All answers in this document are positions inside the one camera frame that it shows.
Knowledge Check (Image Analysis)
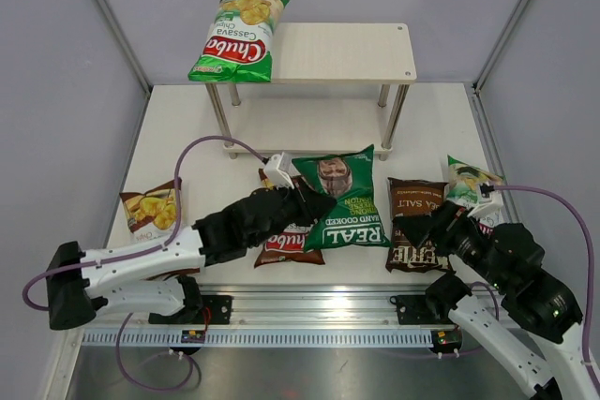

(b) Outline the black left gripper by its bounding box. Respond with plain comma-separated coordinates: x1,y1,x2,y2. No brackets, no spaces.
249,176,337,248

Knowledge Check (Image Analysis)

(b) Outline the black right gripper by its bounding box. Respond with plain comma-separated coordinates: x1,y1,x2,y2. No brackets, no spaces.
393,198,509,289

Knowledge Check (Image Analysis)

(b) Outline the green REAL chips bag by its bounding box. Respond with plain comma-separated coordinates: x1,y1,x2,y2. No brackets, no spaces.
292,145,390,252

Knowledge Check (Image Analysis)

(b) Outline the green Chuba cassava chips bag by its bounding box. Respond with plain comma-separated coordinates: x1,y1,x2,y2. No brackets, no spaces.
187,0,289,83

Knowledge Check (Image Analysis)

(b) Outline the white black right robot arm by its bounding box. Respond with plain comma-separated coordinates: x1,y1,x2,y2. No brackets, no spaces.
393,201,599,399

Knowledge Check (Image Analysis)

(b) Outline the two-tier beige wooden shelf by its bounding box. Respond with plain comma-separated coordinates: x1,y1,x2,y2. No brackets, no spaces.
206,22,417,160

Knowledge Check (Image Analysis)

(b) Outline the brown Kettle sea salt bag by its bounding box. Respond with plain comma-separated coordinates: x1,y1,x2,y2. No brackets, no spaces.
385,177,453,274

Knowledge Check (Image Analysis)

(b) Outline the brown Chuba barbeque bag centre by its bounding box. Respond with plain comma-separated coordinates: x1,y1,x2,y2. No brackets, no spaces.
253,168,326,269

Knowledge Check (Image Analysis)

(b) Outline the brown chuba barbeque bag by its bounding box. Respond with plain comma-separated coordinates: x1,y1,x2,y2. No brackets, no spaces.
253,168,326,269
119,177,202,279

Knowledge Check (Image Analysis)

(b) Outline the brown Chuba barbeque bag left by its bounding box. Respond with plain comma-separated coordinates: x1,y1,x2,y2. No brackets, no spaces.
119,177,202,279

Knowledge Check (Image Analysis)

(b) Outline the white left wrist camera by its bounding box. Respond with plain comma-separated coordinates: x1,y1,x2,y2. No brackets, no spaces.
262,152,295,189

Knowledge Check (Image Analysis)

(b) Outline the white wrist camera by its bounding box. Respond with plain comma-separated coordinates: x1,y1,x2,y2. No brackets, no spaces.
468,184,503,219
262,152,295,189

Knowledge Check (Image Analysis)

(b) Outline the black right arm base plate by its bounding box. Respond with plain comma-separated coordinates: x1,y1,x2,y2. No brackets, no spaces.
389,294,451,325

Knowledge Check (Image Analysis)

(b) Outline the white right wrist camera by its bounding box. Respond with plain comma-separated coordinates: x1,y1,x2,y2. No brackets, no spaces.
468,184,503,219

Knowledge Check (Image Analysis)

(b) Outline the aluminium mounting rail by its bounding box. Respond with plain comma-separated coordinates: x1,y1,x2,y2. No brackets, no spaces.
60,254,573,331

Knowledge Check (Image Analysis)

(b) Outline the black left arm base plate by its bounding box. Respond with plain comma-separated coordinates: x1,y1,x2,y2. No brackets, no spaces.
148,294,233,325

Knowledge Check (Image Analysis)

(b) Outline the white slotted cable duct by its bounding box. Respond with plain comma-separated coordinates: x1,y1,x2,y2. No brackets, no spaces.
82,328,433,348

